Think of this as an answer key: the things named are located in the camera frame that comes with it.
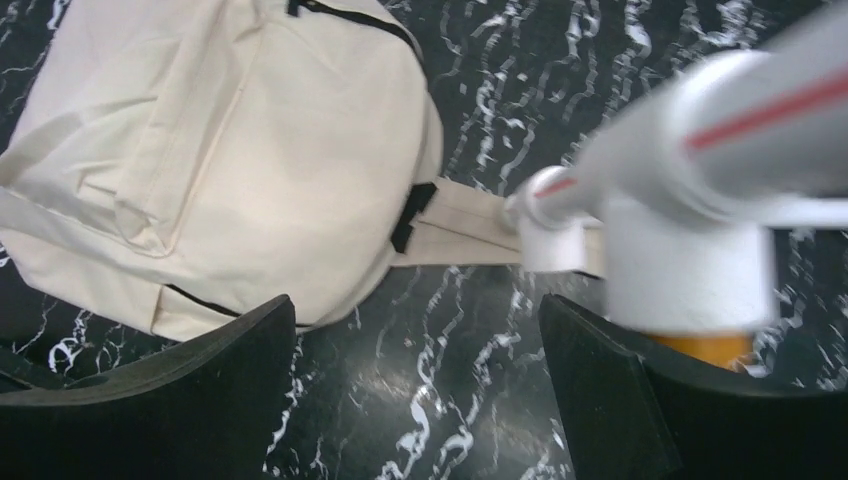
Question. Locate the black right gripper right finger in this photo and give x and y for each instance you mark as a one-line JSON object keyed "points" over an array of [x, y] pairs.
{"points": [[636, 409]]}

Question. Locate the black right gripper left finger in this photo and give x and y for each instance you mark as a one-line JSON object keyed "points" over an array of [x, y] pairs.
{"points": [[202, 409]]}

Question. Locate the beige canvas backpack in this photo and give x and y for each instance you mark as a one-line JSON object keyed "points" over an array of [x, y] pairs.
{"points": [[179, 163]]}

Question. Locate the white PVC pipe frame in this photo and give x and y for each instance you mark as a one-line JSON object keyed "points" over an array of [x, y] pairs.
{"points": [[690, 181]]}

